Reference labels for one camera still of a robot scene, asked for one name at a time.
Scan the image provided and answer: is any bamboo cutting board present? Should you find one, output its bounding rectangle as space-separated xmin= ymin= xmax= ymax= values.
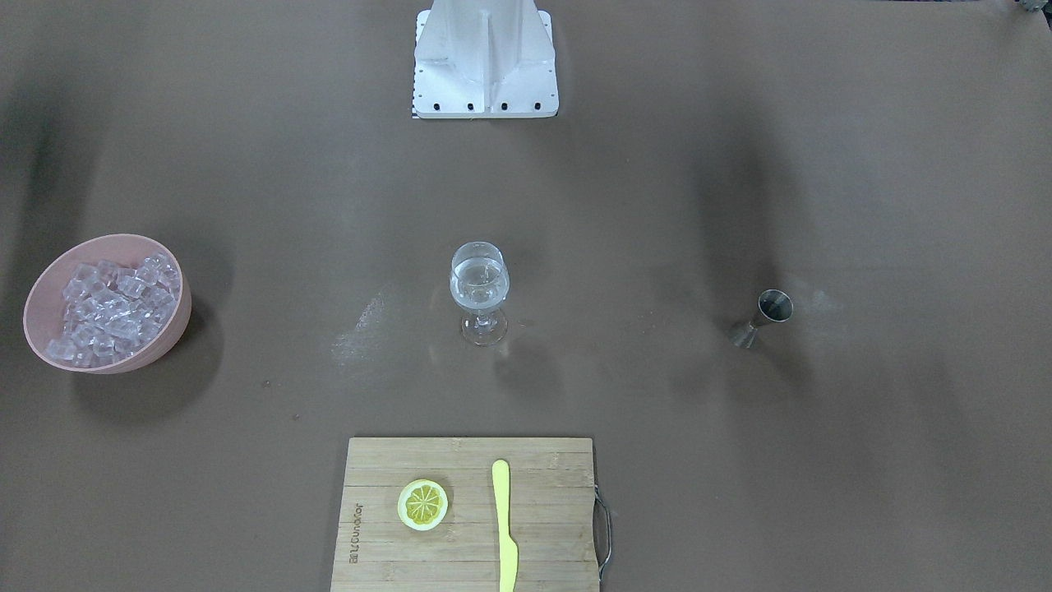
xmin=330 ymin=436 xmax=607 ymax=591

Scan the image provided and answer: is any yellow plastic knife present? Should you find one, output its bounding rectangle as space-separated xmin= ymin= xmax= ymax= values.
xmin=491 ymin=460 xmax=519 ymax=592

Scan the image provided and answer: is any clear ice cubes pile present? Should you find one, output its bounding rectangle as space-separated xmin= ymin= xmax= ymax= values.
xmin=44 ymin=252 xmax=182 ymax=368

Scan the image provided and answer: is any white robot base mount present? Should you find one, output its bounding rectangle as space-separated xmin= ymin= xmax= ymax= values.
xmin=411 ymin=1 xmax=560 ymax=119

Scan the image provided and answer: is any pink bowl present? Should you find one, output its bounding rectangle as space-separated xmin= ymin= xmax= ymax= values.
xmin=22 ymin=234 xmax=193 ymax=375

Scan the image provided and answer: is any steel double jigger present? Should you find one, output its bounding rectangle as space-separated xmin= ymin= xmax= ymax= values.
xmin=728 ymin=289 xmax=794 ymax=349

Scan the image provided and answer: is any yellow lemon slice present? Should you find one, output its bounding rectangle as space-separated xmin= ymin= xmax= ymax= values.
xmin=397 ymin=479 xmax=450 ymax=531

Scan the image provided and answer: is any clear wine glass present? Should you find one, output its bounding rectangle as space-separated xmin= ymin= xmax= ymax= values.
xmin=450 ymin=241 xmax=510 ymax=346

